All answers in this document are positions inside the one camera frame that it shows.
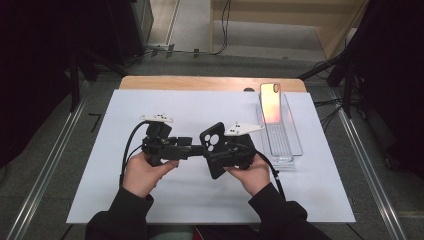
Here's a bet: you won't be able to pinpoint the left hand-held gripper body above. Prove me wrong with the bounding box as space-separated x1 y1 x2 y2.
139 114 188 168

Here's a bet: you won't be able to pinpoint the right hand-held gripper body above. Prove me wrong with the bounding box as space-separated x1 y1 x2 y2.
223 122 266 171

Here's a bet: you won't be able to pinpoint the black phone case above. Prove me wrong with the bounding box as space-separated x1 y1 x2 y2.
199 121 232 180

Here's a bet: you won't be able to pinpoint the clear plastic tray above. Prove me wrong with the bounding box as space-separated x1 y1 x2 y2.
255 92 304 165

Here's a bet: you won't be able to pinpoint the blue and orange phone case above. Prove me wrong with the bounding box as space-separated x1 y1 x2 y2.
259 82 283 124

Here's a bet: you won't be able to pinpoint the person's right hand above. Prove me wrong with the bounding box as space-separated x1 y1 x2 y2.
223 154 272 197

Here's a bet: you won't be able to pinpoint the person's left hand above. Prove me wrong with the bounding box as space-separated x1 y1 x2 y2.
123 151 180 199

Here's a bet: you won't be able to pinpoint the white board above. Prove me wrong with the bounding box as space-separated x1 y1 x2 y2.
65 88 356 225

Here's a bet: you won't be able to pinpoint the wooden table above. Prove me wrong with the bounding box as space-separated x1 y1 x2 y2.
118 75 308 94

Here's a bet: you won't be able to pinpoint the black metal stand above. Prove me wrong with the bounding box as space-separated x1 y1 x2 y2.
68 46 129 113
298 49 358 118

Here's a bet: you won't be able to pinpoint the black cabinet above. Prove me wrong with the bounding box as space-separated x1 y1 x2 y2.
106 0 155 65

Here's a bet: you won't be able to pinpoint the wooden shelf unit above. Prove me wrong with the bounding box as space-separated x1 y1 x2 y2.
209 0 369 60

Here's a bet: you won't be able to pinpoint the left hand-held gripper cable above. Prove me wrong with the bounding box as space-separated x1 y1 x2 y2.
118 121 149 188

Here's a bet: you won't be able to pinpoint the hand-held gripper cable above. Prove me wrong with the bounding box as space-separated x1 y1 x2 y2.
118 121 149 188
254 150 287 202

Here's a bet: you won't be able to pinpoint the right hand-held gripper cable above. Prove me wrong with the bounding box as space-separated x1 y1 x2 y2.
254 150 287 202

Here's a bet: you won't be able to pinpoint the black floor cables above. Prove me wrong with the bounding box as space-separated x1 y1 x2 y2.
193 0 233 56
313 98 345 133

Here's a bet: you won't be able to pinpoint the aluminium floor rail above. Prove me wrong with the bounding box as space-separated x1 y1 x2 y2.
335 106 408 240
6 99 90 240

